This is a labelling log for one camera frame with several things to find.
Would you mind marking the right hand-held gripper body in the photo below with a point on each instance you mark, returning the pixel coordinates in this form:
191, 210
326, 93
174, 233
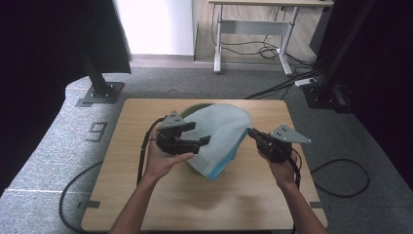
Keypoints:
276, 149

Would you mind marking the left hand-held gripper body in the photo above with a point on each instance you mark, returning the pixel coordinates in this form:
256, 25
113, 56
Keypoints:
173, 143

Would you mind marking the green plastic bucket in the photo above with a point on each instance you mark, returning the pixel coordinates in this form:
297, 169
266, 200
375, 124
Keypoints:
191, 109

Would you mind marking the white plastic bag blue strip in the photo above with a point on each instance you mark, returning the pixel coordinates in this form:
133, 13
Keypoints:
220, 136

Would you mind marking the person's right hand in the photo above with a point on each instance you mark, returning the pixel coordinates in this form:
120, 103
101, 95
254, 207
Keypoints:
284, 172

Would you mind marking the person's left hand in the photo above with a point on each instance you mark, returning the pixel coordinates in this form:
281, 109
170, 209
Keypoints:
157, 164

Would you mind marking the white power strip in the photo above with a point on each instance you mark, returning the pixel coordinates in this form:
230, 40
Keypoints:
305, 82

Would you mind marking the grey tape piece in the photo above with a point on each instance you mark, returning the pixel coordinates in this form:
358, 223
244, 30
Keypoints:
91, 204
315, 204

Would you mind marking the black metal stand grey base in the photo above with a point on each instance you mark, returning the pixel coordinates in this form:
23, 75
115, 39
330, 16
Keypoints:
99, 86

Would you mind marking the white metal desk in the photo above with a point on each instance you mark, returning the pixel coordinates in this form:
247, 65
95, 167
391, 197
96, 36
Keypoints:
253, 27

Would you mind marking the dark grey panel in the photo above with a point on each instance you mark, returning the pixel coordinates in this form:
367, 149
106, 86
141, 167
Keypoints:
319, 32

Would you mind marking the black curtain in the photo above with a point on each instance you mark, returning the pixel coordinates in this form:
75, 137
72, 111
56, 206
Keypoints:
383, 81
39, 65

